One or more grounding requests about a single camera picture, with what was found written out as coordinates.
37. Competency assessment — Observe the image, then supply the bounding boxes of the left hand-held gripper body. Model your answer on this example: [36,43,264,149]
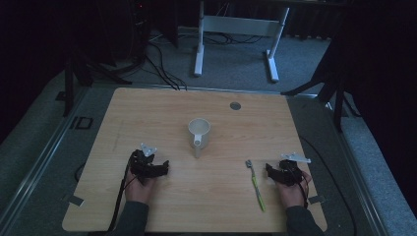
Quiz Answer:
[129,143,158,184]

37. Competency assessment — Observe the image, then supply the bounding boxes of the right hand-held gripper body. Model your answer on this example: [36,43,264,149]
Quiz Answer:
[275,151,312,188]

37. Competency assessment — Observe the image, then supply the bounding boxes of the person's right hand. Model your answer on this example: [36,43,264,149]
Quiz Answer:
[276,170,313,209]

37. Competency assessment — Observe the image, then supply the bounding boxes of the person's left hand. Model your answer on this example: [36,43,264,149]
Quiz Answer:
[124,169,157,205]

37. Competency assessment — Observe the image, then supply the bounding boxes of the green toothbrush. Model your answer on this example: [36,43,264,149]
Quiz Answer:
[245,159,267,212]

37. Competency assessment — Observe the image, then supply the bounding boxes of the grey tape piece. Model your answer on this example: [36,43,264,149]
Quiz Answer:
[307,195,327,206]
[66,194,86,207]

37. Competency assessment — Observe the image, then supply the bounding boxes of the white cup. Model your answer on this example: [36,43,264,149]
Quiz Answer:
[187,117,211,159]

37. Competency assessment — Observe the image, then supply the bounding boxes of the black tripod stand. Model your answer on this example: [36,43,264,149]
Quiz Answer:
[62,48,133,118]
[280,48,362,133]

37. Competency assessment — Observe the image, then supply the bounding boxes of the right hand-held gripper cable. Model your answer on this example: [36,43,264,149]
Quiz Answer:
[295,175,310,209]

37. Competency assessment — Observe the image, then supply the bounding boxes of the hand-held gripper cable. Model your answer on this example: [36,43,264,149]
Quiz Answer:
[295,175,310,209]
[107,156,133,234]

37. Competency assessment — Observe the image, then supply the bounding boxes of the left hand-held gripper cable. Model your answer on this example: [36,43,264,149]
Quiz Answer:
[107,156,133,234]

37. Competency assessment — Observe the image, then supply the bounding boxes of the long black floor cable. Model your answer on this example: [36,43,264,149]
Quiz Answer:
[299,135,358,236]

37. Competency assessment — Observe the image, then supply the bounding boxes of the metal floor rail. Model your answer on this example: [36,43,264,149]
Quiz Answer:
[0,87,89,227]
[326,101,391,236]

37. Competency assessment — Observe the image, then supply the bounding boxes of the black rectangular floor bracket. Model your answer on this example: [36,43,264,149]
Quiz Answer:
[70,115,94,131]

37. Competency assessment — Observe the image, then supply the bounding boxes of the black floor cables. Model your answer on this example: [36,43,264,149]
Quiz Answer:
[143,30,265,91]

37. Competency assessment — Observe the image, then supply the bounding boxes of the white metal table frame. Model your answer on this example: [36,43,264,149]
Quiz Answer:
[193,0,291,84]

